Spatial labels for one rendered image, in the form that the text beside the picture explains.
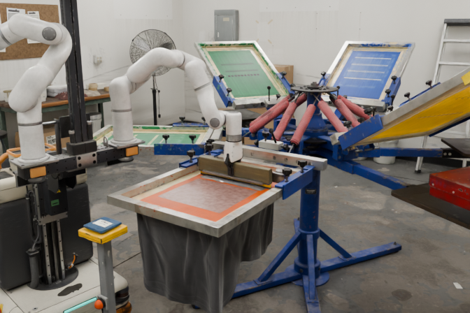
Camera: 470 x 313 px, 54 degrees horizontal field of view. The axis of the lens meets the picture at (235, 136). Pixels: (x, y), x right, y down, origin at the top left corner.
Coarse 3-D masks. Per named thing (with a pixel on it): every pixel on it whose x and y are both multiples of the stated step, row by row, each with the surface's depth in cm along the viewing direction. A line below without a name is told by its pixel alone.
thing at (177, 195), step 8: (200, 176) 231; (176, 184) 219; (184, 184) 219; (192, 184) 219; (200, 184) 219; (208, 184) 219; (216, 184) 219; (224, 184) 219; (160, 192) 209; (168, 192) 209; (176, 192) 209; (184, 192) 209; (192, 192) 209; (200, 192) 209; (208, 192) 209; (144, 200) 200; (152, 200) 200; (160, 200) 200; (168, 200) 200; (176, 200) 200; (184, 200) 200; (192, 200) 200; (168, 208) 191; (176, 208) 191
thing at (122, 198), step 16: (160, 176) 220; (176, 176) 227; (128, 192) 201; (272, 192) 199; (128, 208) 189; (144, 208) 184; (160, 208) 182; (240, 208) 182; (256, 208) 186; (176, 224) 175; (192, 224) 171; (208, 224) 167; (224, 224) 167
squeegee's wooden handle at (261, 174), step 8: (200, 160) 230; (208, 160) 227; (216, 160) 225; (200, 168) 232; (208, 168) 229; (216, 168) 226; (224, 168) 223; (240, 168) 218; (248, 168) 215; (256, 168) 212; (264, 168) 211; (240, 176) 219; (248, 176) 216; (256, 176) 214; (264, 176) 211
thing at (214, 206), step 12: (216, 192) 209; (228, 192) 209; (240, 192) 209; (252, 192) 209; (264, 192) 209; (192, 204) 195; (204, 204) 195; (216, 204) 195; (228, 204) 195; (240, 204) 195; (204, 216) 183; (216, 216) 183
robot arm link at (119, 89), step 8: (112, 80) 217; (120, 80) 216; (128, 80) 220; (112, 88) 216; (120, 88) 215; (128, 88) 218; (112, 96) 218; (120, 96) 217; (128, 96) 219; (112, 104) 219; (120, 104) 218; (128, 104) 220
